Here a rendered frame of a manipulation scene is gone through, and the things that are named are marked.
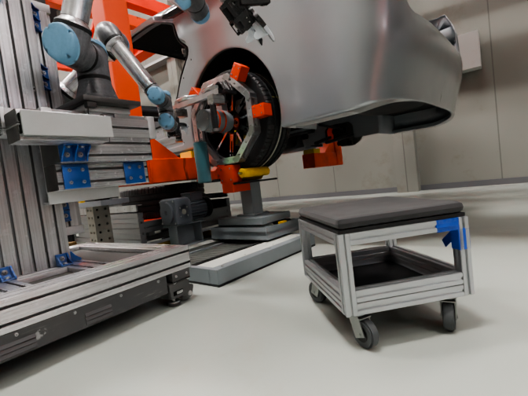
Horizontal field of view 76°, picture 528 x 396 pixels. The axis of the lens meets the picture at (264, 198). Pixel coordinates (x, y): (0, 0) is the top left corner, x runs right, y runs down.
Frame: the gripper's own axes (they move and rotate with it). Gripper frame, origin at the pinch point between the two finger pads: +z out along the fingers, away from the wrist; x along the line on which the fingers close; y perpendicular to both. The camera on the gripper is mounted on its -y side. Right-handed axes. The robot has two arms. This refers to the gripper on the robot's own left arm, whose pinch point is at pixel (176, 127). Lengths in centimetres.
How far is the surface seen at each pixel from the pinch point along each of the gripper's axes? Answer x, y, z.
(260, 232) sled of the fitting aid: 42, 69, -7
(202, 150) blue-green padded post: 13.1, 15.0, 4.3
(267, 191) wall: 96, 63, 470
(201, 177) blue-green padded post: 10.3, 31.8, 4.5
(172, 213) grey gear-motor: -10, 51, 4
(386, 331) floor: 66, 84, -122
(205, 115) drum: 18.6, -4.2, -6.6
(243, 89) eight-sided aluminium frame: 42.9, -15.3, -10.2
